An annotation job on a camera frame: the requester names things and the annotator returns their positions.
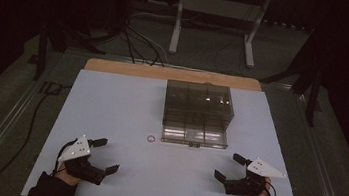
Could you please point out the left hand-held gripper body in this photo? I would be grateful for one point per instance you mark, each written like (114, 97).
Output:
(77, 151)

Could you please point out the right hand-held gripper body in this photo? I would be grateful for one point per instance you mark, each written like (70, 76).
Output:
(249, 186)

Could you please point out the aluminium floor rail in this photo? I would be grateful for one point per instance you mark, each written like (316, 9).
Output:
(321, 169)
(0, 130)

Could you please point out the black metal stand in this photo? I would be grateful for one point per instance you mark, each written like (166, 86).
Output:
(42, 51)
(312, 91)

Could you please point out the white metal stand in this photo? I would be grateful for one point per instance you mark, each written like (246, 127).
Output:
(219, 7)

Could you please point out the smoky clear drawer cabinet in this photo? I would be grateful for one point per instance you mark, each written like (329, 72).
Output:
(198, 104)

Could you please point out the person's left hand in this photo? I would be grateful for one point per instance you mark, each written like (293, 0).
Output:
(65, 173)

